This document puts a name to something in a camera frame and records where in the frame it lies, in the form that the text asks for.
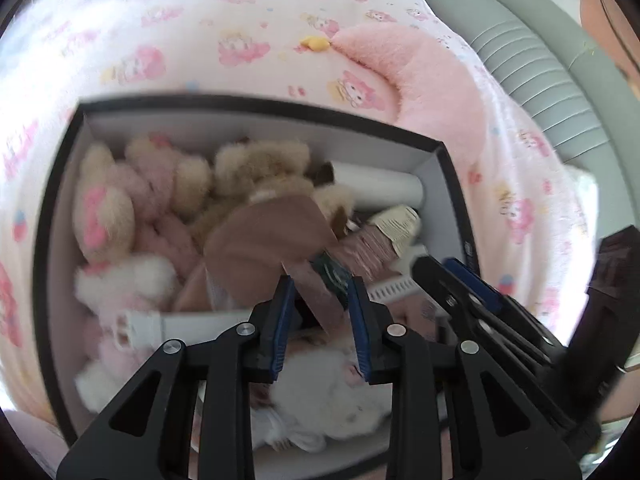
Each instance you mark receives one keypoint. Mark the pink printed bed sheet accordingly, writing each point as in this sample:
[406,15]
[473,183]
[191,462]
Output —
[175,35]

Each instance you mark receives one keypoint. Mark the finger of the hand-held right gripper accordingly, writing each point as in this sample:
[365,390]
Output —
[475,282]
[435,280]

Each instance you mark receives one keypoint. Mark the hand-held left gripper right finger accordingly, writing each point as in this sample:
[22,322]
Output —
[359,325]

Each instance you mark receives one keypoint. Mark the beige patterned roll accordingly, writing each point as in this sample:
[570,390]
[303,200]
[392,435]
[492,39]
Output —
[395,225]

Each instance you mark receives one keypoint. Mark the black storage box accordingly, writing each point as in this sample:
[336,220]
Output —
[55,240]

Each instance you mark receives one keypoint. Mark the pink plush bear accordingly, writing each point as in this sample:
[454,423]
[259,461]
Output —
[150,180]

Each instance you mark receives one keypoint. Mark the white plastic clip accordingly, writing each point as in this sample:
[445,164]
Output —
[135,330]

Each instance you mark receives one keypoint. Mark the pink striped packet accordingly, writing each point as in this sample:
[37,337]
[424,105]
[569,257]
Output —
[370,252]

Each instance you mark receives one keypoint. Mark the white fluffy cloth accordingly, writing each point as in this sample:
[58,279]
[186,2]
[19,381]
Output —
[582,210]

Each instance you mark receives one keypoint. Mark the white paper roll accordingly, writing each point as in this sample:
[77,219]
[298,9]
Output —
[380,185]

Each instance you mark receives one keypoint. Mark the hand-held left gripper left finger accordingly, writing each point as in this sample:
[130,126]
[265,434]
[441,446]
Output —
[282,325]

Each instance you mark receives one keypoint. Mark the white pink plush toy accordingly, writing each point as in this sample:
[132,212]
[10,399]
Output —
[115,355]

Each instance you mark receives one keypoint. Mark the small yellow toy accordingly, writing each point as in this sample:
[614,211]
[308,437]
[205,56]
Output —
[316,43]

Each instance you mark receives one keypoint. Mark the brown foil sachet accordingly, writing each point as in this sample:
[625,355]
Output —
[315,305]

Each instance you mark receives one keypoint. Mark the grey-green padded headboard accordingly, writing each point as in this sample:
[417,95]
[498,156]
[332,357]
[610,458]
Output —
[525,50]

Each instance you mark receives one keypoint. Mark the brown fabric pouch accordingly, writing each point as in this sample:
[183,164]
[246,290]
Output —
[260,245]

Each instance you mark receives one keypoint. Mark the pink crescent plush pillow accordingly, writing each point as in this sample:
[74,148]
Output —
[425,75]

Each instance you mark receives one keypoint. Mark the tan plush bear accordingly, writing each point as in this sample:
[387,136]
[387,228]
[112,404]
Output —
[260,160]

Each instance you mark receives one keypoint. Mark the beige plush toy pink bow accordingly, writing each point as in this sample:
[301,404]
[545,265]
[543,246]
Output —
[100,220]

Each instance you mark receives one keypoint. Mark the dark green packet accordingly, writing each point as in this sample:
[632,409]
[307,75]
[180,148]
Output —
[330,275]

